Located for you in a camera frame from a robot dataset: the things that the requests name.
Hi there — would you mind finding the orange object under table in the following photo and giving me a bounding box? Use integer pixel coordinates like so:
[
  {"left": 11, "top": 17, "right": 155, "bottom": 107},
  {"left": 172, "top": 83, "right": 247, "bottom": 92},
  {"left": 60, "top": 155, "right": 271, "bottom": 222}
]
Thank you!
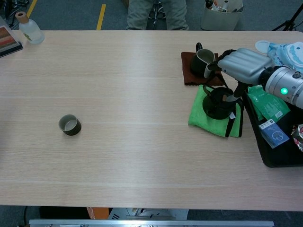
[{"left": 86, "top": 207, "right": 109, "bottom": 220}]

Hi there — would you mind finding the frosted glass bottle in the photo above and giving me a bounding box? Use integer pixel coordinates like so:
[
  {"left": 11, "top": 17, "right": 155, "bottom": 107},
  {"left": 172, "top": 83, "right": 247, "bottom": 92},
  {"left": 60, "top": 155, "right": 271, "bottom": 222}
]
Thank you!
[{"left": 15, "top": 11, "right": 45, "bottom": 45}]

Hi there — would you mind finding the small dark tea cup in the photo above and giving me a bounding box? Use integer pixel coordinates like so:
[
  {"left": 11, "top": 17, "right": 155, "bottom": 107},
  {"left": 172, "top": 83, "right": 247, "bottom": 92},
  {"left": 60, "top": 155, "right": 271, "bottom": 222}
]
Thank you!
[{"left": 58, "top": 114, "right": 82, "bottom": 137}]

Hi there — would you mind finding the brown cloth mat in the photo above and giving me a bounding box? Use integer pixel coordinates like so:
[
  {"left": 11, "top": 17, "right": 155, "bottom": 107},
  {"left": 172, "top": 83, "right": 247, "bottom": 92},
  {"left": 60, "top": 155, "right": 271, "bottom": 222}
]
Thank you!
[{"left": 181, "top": 52, "right": 225, "bottom": 87}]

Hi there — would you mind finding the crinkled patterned snack wrapper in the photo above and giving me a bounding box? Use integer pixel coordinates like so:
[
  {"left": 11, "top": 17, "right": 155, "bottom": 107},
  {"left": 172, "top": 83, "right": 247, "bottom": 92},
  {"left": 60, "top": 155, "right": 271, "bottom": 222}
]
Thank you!
[{"left": 290, "top": 124, "right": 303, "bottom": 153}]

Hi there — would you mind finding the blue wet wipes pack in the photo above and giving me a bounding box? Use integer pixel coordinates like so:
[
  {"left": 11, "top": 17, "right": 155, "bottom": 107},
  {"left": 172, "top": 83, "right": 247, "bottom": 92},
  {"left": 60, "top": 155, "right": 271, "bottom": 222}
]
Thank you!
[{"left": 267, "top": 42, "right": 303, "bottom": 71}]

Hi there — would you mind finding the person in khaki trousers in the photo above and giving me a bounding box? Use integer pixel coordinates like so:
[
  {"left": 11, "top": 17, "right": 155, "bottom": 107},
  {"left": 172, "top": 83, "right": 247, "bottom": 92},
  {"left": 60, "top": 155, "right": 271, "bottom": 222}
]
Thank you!
[{"left": 125, "top": 0, "right": 189, "bottom": 31}]

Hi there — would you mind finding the dark ceramic pouring pitcher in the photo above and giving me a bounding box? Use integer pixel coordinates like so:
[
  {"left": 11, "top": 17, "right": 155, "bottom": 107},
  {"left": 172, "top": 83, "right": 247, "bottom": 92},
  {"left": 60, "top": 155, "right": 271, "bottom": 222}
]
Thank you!
[{"left": 190, "top": 42, "right": 220, "bottom": 78}]

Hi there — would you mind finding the white round plastic lid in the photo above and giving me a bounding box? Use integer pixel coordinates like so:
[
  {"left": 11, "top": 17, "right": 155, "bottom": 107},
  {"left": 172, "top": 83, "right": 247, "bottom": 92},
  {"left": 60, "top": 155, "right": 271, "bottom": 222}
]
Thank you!
[{"left": 255, "top": 40, "right": 272, "bottom": 54}]

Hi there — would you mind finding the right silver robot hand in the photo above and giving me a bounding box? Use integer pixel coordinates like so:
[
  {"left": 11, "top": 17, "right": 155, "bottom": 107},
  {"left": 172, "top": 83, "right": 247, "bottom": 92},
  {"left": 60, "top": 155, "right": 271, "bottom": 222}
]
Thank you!
[{"left": 204, "top": 48, "right": 273, "bottom": 103}]

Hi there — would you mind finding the aluminium profile rail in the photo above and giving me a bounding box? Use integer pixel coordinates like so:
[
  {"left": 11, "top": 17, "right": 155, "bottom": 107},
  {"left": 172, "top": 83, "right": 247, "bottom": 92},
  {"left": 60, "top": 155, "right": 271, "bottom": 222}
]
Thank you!
[{"left": 28, "top": 219, "right": 275, "bottom": 227}]

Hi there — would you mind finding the black teapot with handle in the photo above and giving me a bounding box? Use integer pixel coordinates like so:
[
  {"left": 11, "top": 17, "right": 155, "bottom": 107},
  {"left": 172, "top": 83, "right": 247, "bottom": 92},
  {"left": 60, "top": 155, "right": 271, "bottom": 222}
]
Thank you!
[{"left": 202, "top": 70, "right": 240, "bottom": 120}]

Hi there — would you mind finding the blue and white small box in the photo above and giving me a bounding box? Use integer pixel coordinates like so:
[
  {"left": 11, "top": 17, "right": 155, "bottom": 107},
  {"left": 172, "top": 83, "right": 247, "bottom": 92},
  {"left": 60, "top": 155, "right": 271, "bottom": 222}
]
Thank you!
[{"left": 258, "top": 119, "right": 290, "bottom": 149}]

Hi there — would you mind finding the green microfiber cloth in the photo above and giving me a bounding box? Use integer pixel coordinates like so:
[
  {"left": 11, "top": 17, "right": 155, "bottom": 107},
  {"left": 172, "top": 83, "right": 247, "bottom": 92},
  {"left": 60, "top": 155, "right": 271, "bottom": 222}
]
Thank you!
[{"left": 188, "top": 84, "right": 244, "bottom": 138}]

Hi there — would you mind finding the black tripod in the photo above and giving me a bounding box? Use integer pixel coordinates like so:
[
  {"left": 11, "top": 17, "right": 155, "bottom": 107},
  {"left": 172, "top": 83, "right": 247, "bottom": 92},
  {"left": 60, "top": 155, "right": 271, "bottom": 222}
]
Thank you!
[{"left": 272, "top": 3, "right": 303, "bottom": 31}]

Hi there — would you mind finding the striped colour swatch book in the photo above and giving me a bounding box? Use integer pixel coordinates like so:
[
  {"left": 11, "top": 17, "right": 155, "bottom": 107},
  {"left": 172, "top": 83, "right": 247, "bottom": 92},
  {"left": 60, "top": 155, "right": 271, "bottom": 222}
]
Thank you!
[{"left": 0, "top": 16, "right": 24, "bottom": 58}]

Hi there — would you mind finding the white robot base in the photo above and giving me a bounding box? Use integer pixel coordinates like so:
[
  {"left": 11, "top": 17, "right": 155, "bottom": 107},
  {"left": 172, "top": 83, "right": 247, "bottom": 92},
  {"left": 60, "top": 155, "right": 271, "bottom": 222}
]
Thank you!
[{"left": 108, "top": 208, "right": 189, "bottom": 220}]

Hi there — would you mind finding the black plastic tray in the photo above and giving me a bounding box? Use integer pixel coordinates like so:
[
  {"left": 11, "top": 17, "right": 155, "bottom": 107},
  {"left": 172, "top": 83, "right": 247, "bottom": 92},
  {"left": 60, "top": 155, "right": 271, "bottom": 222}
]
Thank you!
[{"left": 242, "top": 88, "right": 303, "bottom": 168}]

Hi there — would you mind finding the green tea packet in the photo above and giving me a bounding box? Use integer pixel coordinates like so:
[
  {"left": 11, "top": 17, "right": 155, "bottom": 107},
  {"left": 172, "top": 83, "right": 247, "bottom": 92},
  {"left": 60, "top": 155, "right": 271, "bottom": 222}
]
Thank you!
[
  {"left": 247, "top": 85, "right": 265, "bottom": 95},
  {"left": 248, "top": 91, "right": 291, "bottom": 122}
]

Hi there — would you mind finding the beige waste bin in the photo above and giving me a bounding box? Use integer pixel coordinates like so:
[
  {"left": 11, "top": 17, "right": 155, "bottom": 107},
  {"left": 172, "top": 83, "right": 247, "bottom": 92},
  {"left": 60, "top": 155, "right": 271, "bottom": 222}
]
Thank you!
[{"left": 201, "top": 0, "right": 244, "bottom": 31}]

